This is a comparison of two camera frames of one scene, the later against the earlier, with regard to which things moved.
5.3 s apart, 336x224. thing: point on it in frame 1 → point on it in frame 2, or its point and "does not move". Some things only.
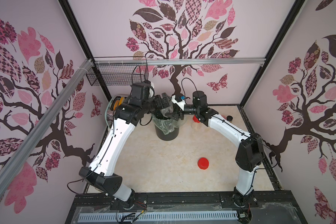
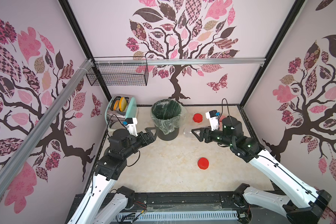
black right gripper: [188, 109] → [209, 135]
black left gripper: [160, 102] → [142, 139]
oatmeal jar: [170, 109] → [187, 132]
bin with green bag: [167, 124] does not move
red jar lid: [194, 118] does not move
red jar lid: [203, 163] does not move
